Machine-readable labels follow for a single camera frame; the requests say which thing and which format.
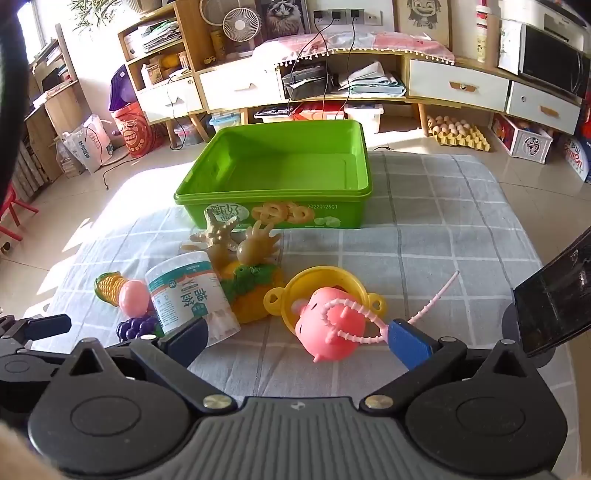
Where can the yellow toy corn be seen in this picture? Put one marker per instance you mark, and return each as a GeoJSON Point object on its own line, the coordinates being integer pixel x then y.
{"type": "Point", "coordinates": [108, 286]}

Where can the white shopping bag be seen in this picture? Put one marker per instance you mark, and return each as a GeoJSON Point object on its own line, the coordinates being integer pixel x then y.
{"type": "Point", "coordinates": [90, 143]}

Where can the black bag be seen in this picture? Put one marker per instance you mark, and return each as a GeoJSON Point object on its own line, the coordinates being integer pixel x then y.
{"type": "Point", "coordinates": [304, 83]}

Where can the clear cotton swab jar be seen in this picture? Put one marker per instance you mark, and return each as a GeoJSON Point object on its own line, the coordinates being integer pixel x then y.
{"type": "Point", "coordinates": [189, 295]}

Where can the pink lace cloth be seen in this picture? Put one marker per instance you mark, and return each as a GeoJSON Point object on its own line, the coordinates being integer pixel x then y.
{"type": "Point", "coordinates": [369, 41]}

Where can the pale starfish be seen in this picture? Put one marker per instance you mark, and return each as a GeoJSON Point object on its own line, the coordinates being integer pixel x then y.
{"type": "Point", "coordinates": [217, 233]}

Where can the red plastic chair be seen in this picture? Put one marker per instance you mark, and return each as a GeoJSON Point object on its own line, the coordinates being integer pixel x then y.
{"type": "Point", "coordinates": [14, 207]}

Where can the clear storage bin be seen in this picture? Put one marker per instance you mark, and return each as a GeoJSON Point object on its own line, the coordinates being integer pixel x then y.
{"type": "Point", "coordinates": [187, 135]}
{"type": "Point", "coordinates": [364, 117]}
{"type": "Point", "coordinates": [226, 124]}

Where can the green plastic box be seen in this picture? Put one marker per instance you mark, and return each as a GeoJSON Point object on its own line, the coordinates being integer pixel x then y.
{"type": "Point", "coordinates": [277, 166]}

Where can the red printed bucket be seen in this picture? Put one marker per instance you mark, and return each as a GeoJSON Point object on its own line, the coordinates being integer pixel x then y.
{"type": "Point", "coordinates": [136, 131]}

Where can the wooden tv stand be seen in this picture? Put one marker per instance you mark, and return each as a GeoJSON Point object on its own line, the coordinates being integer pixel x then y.
{"type": "Point", "coordinates": [457, 85]}

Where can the red white crate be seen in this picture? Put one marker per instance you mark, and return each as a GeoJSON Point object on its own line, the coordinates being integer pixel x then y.
{"type": "Point", "coordinates": [526, 141]}

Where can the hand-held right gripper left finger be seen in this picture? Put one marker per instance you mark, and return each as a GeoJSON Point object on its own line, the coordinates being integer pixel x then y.
{"type": "Point", "coordinates": [184, 344]}

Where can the purple toy grapes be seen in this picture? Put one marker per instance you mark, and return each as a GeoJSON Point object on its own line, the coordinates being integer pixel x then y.
{"type": "Point", "coordinates": [134, 325]}

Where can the grey checked blanket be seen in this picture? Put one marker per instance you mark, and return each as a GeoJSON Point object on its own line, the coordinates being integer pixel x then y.
{"type": "Point", "coordinates": [415, 221]}

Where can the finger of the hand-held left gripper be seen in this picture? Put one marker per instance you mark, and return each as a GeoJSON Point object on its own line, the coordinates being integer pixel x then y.
{"type": "Point", "coordinates": [48, 326]}

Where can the pink pig toy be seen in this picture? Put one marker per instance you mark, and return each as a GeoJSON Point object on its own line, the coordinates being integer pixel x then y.
{"type": "Point", "coordinates": [318, 323]}

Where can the purple plastic item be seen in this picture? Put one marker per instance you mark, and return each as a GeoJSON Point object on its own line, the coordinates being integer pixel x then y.
{"type": "Point", "coordinates": [122, 90]}

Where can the wooden desk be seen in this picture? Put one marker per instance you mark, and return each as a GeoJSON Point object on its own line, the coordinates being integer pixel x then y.
{"type": "Point", "coordinates": [60, 110]}

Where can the green plant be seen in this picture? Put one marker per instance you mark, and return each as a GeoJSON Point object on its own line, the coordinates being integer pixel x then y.
{"type": "Point", "coordinates": [92, 11]}

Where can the white desk fan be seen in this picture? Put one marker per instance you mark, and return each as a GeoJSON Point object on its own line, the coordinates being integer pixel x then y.
{"type": "Point", "coordinates": [241, 25]}

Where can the stack of papers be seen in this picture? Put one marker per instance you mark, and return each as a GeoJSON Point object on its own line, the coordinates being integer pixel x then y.
{"type": "Point", "coordinates": [161, 37]}

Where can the cartoon girl picture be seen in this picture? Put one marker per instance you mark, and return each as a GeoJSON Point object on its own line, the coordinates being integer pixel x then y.
{"type": "Point", "coordinates": [422, 21]}

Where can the black microwave oven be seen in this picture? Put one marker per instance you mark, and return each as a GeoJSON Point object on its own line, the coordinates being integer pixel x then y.
{"type": "Point", "coordinates": [549, 64]}

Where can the black smartphone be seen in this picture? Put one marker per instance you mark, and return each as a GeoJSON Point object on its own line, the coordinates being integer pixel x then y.
{"type": "Point", "coordinates": [554, 300]}

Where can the pink toy egg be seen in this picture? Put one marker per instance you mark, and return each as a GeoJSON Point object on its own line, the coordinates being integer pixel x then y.
{"type": "Point", "coordinates": [134, 295]}

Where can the orange plastic toy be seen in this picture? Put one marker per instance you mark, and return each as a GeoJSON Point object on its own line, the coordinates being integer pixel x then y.
{"type": "Point", "coordinates": [254, 300]}

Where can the folded pale cloth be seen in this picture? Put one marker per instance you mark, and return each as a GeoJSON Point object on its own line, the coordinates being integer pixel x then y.
{"type": "Point", "coordinates": [371, 81]}

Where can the cat picture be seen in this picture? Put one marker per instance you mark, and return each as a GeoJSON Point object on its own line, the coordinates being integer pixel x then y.
{"type": "Point", "coordinates": [284, 16]}

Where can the blue printed box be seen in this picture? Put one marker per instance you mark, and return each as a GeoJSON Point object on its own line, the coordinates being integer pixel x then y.
{"type": "Point", "coordinates": [575, 159]}

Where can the tan rubber hand toy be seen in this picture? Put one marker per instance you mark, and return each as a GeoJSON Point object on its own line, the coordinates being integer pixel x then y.
{"type": "Point", "coordinates": [256, 240]}
{"type": "Point", "coordinates": [218, 257]}

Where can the egg tray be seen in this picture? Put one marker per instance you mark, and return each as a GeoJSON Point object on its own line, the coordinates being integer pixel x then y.
{"type": "Point", "coordinates": [457, 131]}

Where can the wooden shelf cabinet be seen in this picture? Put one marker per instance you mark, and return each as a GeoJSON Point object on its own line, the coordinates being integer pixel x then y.
{"type": "Point", "coordinates": [194, 41]}

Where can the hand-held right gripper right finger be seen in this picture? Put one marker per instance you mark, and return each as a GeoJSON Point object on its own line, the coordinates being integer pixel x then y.
{"type": "Point", "coordinates": [408, 344]}

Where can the yellow toy pot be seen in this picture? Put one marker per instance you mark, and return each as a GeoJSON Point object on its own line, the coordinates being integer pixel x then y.
{"type": "Point", "coordinates": [323, 279]}

